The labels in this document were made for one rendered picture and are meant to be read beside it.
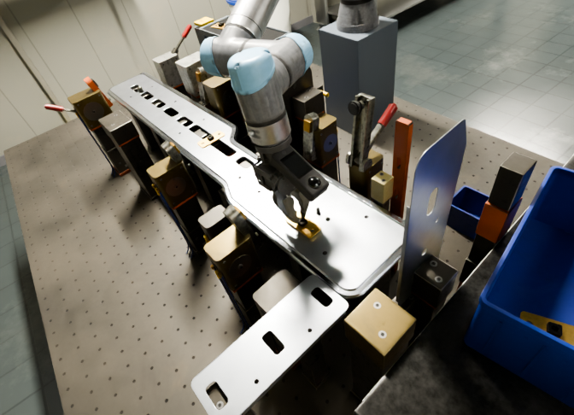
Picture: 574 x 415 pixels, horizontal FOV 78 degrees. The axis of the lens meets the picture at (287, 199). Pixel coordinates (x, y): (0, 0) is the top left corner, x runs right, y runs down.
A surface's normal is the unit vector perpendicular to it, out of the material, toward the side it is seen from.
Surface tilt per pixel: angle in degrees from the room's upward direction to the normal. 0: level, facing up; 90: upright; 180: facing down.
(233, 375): 0
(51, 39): 90
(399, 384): 0
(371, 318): 0
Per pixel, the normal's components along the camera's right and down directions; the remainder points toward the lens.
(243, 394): -0.16, -0.69
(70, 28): 0.60, 0.50
